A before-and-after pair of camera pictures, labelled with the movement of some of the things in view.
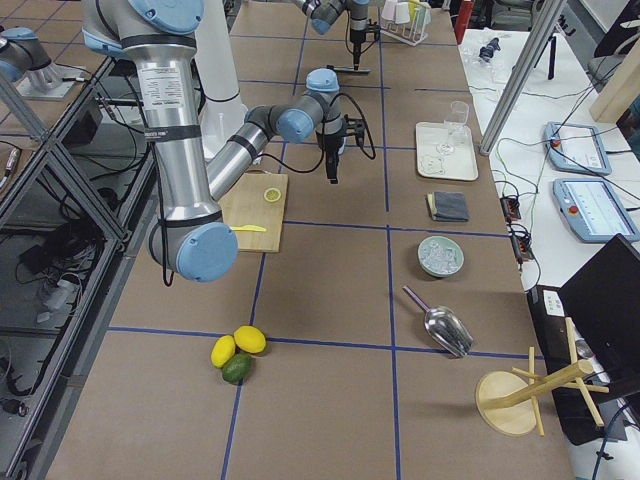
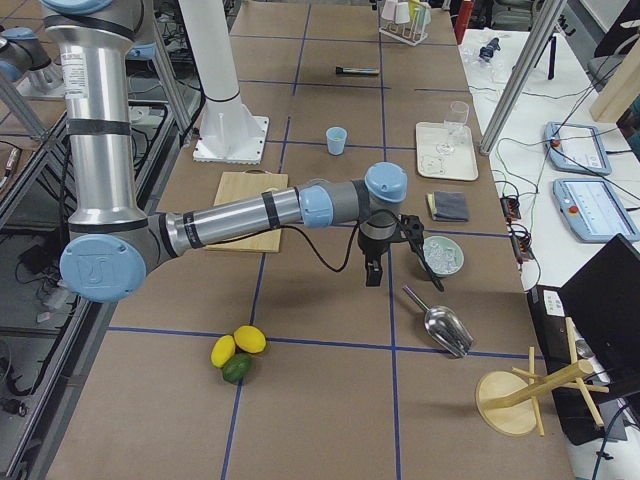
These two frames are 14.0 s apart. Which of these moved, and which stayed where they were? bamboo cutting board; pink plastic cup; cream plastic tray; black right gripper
Moved: black right gripper
Stayed: cream plastic tray; bamboo cutting board; pink plastic cup
